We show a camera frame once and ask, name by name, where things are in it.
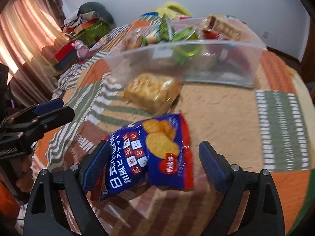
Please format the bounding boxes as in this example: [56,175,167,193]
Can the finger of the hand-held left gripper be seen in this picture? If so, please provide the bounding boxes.
[8,98,65,124]
[4,106,75,143]

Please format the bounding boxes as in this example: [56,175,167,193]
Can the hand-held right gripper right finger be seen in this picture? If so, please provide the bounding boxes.
[198,141,282,236]

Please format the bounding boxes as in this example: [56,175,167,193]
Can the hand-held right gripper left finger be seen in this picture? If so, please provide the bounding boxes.
[23,140,111,236]

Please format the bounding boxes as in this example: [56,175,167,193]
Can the blue chips bag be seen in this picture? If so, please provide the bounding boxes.
[98,113,195,202]

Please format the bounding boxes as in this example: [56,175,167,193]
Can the clear bread packet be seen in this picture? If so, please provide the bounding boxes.
[123,72,181,113]

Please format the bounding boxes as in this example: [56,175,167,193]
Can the clear plastic container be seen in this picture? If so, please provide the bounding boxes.
[105,17,267,89]

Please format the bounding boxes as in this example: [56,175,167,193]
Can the clear packet of orange snacks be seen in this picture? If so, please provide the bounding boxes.
[123,28,158,51]

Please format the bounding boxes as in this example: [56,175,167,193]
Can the green jelly cup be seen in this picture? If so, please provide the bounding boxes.
[176,43,201,58]

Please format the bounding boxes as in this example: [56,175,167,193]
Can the red snack bag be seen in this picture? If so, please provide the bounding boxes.
[202,29,224,40]

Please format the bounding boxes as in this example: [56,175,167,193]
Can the purple label bread packet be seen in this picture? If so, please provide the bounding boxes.
[200,15,243,41]

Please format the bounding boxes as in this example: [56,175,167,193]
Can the green white snack packet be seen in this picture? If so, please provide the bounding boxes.
[157,15,175,42]

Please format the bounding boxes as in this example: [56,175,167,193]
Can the checkered printed blanket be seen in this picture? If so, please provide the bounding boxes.
[50,25,130,99]

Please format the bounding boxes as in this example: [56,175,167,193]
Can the red box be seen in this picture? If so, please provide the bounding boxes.
[53,41,79,70]

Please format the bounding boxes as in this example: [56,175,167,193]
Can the pink plush toy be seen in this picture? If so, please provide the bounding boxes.
[74,40,89,60]

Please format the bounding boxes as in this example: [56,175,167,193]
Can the pink orange window curtain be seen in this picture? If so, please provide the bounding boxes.
[0,0,67,106]

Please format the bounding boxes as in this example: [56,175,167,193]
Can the green printed bag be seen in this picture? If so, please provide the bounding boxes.
[81,21,111,47]

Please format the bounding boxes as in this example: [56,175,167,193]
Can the pile of clothes and boxes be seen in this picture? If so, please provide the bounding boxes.
[60,13,96,33]

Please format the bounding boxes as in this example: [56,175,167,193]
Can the yellow plastic bag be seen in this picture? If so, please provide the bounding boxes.
[153,6,173,20]

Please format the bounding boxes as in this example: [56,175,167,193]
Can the yellow foam tube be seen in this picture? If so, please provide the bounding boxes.
[157,2,192,18]

